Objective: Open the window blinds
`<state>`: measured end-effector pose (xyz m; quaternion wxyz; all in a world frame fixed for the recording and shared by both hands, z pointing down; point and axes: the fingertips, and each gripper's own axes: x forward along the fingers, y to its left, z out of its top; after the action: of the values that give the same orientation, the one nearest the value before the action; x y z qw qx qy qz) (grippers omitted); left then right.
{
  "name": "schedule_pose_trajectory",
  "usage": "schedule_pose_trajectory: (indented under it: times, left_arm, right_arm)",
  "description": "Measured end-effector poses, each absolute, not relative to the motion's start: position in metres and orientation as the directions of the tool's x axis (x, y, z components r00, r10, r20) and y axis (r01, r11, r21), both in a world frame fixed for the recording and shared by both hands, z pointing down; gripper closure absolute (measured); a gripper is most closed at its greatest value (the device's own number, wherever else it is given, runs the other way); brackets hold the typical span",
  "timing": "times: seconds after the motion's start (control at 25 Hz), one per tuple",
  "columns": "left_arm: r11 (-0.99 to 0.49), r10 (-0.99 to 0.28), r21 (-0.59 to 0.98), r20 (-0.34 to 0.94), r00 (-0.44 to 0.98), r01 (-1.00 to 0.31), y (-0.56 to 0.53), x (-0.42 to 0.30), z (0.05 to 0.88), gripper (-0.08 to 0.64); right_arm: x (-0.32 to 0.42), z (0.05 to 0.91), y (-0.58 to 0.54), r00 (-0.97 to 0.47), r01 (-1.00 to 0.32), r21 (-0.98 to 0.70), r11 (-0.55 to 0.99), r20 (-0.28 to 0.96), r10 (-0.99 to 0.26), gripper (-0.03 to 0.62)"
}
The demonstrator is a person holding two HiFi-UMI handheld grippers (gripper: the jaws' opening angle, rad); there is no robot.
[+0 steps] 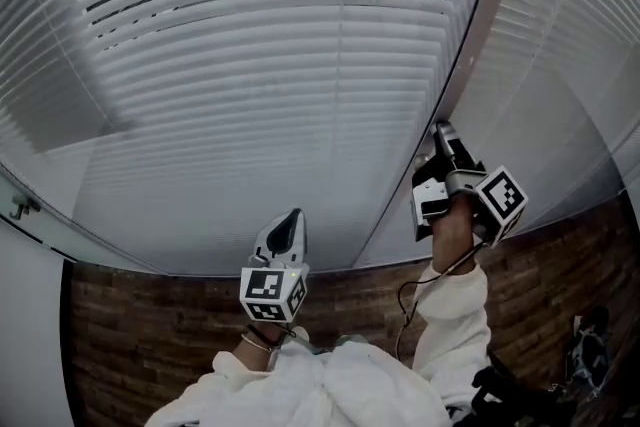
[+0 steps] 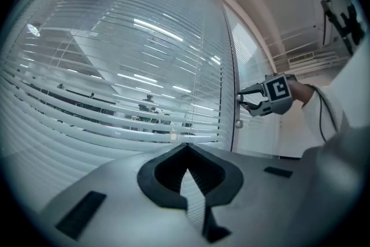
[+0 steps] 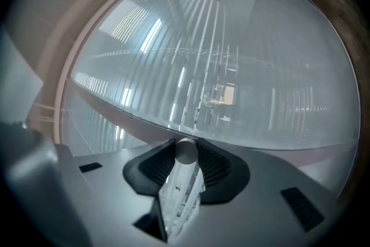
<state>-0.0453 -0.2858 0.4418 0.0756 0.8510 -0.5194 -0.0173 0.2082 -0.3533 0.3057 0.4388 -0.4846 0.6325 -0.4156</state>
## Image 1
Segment frosted glass door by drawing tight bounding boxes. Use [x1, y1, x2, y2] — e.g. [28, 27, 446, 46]
[0, 164, 77, 427]

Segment thin black cable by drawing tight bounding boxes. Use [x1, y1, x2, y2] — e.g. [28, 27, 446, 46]
[394, 239, 486, 361]

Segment thin metal bangle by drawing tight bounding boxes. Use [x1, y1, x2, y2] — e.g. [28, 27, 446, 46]
[240, 333, 276, 354]

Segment black door handle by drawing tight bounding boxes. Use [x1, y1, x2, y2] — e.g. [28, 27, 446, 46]
[9, 195, 42, 221]

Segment person's left forearm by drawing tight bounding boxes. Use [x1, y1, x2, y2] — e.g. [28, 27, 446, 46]
[149, 320, 296, 427]

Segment wide white slatted blinds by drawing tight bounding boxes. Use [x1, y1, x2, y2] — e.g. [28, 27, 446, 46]
[0, 0, 500, 277]

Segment person's right forearm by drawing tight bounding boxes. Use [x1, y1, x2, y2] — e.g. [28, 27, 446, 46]
[410, 193, 494, 399]

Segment black wrist band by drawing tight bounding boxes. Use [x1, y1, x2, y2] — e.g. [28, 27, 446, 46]
[246, 323, 284, 349]

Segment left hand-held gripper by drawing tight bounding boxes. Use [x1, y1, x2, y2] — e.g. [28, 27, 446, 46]
[239, 208, 311, 324]

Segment black strapped bag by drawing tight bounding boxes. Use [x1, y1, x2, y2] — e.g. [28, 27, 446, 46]
[452, 348, 577, 427]

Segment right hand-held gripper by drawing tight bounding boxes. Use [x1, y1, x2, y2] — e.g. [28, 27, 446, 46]
[409, 120, 530, 250]

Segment person's white fleece jacket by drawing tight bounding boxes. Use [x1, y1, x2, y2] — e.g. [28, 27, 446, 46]
[199, 339, 451, 427]

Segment black and blue bundle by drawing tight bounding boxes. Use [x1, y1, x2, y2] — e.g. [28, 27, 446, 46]
[563, 306, 615, 399]

